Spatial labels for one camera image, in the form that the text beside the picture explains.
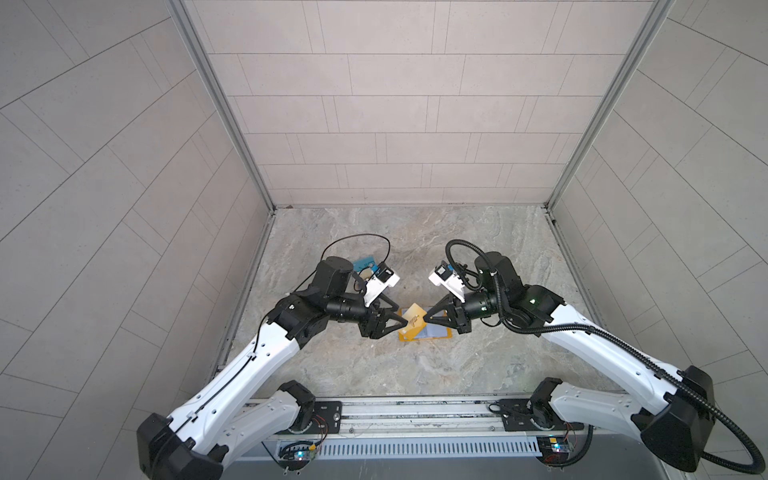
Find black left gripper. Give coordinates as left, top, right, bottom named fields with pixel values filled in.
left=321, top=295, right=405, bottom=342

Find beige gold credit card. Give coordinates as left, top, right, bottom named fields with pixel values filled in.
left=401, top=304, right=426, bottom=338

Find yellow leather card holder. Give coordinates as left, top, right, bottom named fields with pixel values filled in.
left=397, top=307, right=452, bottom=342

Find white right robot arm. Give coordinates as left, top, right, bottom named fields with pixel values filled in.
left=424, top=251, right=719, bottom=472

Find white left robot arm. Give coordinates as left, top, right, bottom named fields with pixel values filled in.
left=136, top=256, right=407, bottom=479

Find teal card in stand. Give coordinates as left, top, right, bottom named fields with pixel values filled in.
left=353, top=256, right=377, bottom=272

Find perforated vent strip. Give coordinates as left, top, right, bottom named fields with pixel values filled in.
left=316, top=436, right=542, bottom=460

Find left green circuit board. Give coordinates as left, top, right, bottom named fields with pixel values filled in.
left=278, top=441, right=319, bottom=463

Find green circuit board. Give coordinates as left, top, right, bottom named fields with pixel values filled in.
left=278, top=441, right=319, bottom=463
left=536, top=436, right=571, bottom=464

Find right green circuit board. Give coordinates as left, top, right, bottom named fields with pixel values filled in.
left=536, top=436, right=571, bottom=464

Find thin black left cable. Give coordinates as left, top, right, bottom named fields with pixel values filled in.
left=311, top=232, right=392, bottom=283

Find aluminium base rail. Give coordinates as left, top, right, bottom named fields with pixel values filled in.
left=170, top=392, right=670, bottom=442

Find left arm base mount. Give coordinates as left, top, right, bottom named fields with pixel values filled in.
left=280, top=401, right=343, bottom=435

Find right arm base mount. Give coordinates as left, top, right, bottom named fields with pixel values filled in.
left=488, top=399, right=585, bottom=432

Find black corrugated cable conduit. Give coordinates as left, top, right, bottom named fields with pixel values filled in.
left=445, top=238, right=767, bottom=475

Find right corner metal post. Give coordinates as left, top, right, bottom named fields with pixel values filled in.
left=545, top=0, right=675, bottom=213

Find corner metal post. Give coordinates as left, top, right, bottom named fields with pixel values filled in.
left=166, top=0, right=277, bottom=216
left=545, top=0, right=675, bottom=213

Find left corner metal post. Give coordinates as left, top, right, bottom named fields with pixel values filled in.
left=166, top=0, right=277, bottom=216

